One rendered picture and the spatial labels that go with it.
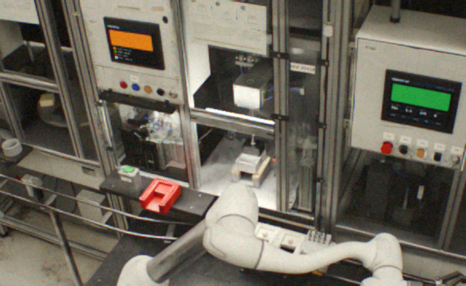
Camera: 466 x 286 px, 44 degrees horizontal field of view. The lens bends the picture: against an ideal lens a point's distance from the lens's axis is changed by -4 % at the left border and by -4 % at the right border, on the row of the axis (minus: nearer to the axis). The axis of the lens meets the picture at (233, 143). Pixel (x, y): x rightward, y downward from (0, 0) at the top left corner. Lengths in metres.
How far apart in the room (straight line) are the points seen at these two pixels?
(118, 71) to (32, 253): 1.76
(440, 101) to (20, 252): 2.82
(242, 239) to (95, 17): 1.09
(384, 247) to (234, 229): 0.55
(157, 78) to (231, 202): 0.67
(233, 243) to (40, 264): 2.14
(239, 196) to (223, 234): 0.18
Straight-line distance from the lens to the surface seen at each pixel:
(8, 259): 3.96
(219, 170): 2.79
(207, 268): 2.68
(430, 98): 2.01
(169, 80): 2.38
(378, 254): 2.11
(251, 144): 2.67
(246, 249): 1.89
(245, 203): 1.98
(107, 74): 2.55
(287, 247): 2.51
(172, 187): 2.65
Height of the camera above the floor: 2.70
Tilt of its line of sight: 37 degrees down
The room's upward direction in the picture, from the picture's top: 4 degrees counter-clockwise
